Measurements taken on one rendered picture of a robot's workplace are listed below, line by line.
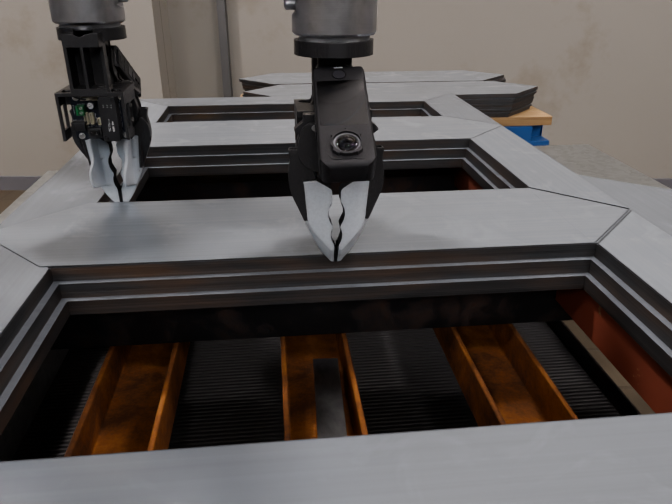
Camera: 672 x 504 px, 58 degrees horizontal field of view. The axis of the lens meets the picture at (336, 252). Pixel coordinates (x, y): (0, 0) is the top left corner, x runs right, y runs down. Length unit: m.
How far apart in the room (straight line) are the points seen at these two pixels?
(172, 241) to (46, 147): 3.09
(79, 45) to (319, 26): 0.28
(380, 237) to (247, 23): 2.69
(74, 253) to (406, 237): 0.35
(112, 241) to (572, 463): 0.49
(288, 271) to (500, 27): 2.82
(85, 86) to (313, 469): 0.50
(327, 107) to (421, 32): 2.77
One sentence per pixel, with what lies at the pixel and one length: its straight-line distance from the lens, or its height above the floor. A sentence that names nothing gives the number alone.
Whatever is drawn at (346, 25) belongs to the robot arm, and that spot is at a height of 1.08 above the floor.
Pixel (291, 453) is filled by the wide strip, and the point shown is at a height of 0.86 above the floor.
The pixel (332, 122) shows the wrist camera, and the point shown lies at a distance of 0.50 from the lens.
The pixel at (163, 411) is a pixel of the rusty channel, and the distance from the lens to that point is 0.65.
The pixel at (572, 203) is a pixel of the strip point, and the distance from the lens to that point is 0.81.
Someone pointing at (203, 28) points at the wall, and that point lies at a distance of 3.33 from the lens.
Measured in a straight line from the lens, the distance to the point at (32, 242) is 0.72.
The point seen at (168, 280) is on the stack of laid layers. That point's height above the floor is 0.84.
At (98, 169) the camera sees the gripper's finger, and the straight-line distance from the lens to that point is 0.77.
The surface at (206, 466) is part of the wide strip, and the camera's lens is 0.38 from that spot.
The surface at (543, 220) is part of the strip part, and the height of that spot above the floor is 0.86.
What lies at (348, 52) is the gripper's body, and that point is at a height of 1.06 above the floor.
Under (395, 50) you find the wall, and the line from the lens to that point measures 3.27.
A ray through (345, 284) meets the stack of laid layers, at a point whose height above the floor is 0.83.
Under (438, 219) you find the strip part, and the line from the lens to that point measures 0.71.
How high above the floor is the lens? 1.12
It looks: 25 degrees down
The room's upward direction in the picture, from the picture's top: straight up
